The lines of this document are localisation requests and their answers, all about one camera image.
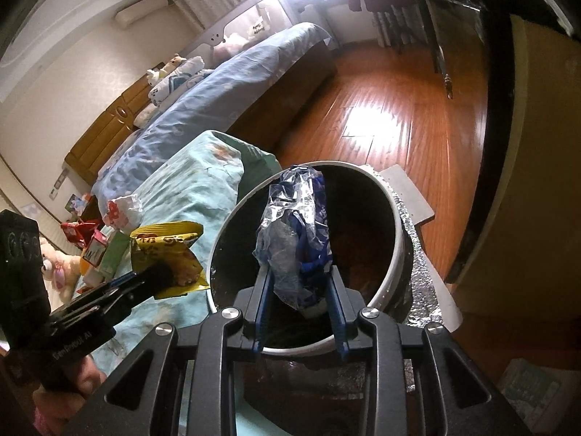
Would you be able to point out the red snack packet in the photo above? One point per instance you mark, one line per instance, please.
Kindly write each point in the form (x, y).
(75, 232)

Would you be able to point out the framed photo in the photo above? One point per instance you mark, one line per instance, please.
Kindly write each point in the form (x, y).
(74, 203)

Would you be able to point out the white bin with black liner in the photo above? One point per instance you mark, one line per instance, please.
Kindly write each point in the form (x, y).
(363, 227)

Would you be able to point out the blue clear plastic bag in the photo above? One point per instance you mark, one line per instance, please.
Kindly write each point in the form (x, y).
(290, 245)

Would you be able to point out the dark wooden nightstand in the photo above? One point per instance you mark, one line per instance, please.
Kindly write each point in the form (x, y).
(90, 209)

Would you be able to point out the small red white carton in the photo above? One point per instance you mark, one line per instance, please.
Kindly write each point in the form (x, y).
(96, 250)

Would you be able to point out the person's left forearm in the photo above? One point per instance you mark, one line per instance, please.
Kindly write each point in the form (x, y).
(45, 418)

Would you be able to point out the wooden headboard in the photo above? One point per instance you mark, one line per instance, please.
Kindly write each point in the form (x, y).
(104, 132)

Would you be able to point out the pale printed paper box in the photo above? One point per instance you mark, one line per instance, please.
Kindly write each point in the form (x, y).
(531, 387)

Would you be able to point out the silver foil mat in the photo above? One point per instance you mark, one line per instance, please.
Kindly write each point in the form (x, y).
(424, 281)

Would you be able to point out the pink white plush toy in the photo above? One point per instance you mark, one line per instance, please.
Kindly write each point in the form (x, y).
(229, 44)

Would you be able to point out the white flat board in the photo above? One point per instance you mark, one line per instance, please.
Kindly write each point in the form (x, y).
(408, 190)

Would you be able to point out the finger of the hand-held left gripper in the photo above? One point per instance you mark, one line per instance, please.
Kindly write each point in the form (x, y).
(131, 288)

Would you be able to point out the yellow snack packet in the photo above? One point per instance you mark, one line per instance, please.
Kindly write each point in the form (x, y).
(172, 241)

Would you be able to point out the person's left hand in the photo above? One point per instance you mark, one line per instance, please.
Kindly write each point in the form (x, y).
(88, 378)

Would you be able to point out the white bed guard rail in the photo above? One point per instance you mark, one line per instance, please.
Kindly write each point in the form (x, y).
(236, 18)

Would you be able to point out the bed with blue sheet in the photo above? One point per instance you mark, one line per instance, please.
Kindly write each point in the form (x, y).
(204, 100)

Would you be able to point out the dark tv cabinet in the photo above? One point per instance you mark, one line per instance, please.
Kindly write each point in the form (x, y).
(531, 145)

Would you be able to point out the white air conditioner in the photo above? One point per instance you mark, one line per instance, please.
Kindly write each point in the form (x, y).
(140, 9)

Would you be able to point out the pale plush toy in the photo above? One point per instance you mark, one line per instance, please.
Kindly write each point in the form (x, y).
(56, 269)

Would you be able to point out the white red-print plastic bag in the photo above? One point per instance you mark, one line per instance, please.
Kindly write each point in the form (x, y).
(122, 211)

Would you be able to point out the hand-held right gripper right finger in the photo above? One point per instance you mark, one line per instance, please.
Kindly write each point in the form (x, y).
(339, 322)

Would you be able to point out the plain white pillow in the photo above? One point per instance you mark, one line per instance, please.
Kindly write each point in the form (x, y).
(144, 116)

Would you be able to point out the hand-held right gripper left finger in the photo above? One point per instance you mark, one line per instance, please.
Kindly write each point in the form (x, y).
(262, 313)

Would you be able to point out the white bedside cabinet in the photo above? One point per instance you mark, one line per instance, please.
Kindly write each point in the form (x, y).
(317, 22)

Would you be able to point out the pale green paper box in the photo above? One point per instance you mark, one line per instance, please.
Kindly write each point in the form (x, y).
(114, 255)

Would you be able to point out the striped cloth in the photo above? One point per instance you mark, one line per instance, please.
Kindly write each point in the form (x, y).
(397, 27)

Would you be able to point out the cream plush toys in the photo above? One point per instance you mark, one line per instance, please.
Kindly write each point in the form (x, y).
(174, 61)

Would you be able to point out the teal floral bedsheet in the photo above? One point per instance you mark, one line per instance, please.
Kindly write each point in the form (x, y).
(190, 190)

